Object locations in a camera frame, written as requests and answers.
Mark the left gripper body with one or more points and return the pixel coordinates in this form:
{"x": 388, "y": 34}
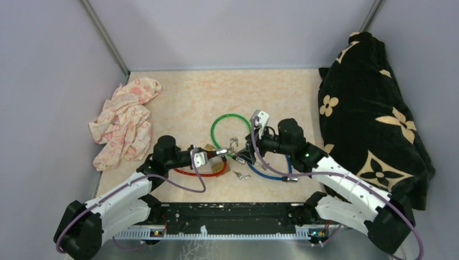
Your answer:
{"x": 191, "y": 146}

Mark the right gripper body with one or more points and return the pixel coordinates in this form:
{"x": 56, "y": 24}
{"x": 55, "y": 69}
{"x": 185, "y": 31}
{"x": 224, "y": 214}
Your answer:
{"x": 267, "y": 143}

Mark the red cable lock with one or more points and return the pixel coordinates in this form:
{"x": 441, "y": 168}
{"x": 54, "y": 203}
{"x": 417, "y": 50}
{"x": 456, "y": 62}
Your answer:
{"x": 221, "y": 152}

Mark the small brass padlock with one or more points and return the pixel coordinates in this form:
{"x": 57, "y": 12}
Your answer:
{"x": 209, "y": 147}

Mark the green cable lock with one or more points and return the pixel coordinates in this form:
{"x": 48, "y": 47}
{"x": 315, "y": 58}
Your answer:
{"x": 227, "y": 126}

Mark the large brass padlock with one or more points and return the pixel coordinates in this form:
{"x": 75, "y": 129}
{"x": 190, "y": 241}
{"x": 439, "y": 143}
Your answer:
{"x": 220, "y": 168}

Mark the green lock key pair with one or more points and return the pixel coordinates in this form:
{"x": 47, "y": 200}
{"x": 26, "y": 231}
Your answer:
{"x": 233, "y": 145}

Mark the silver key bunch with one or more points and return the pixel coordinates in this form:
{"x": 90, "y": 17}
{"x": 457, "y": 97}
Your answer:
{"x": 241, "y": 176}

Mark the blue cable lock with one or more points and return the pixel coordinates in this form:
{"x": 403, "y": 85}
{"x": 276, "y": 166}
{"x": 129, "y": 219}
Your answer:
{"x": 270, "y": 177}

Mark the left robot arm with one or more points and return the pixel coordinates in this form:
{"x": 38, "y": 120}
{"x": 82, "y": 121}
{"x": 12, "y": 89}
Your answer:
{"x": 85, "y": 227}

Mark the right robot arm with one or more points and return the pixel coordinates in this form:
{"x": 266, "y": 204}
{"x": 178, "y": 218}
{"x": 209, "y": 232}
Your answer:
{"x": 386, "y": 219}

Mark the pink patterned cloth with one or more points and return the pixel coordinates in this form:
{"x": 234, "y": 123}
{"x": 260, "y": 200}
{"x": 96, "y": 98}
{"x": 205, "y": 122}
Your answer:
{"x": 122, "y": 126}

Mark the black floral blanket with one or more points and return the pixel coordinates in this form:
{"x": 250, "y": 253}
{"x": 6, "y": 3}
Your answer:
{"x": 367, "y": 127}

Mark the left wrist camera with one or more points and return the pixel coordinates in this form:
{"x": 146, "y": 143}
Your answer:
{"x": 199, "y": 159}

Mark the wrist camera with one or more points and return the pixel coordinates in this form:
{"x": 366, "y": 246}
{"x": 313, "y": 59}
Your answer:
{"x": 199, "y": 159}
{"x": 259, "y": 119}

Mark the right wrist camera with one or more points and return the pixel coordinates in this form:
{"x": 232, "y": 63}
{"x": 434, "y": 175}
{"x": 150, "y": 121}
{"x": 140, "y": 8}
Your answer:
{"x": 259, "y": 119}

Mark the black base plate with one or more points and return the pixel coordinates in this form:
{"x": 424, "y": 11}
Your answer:
{"x": 238, "y": 220}

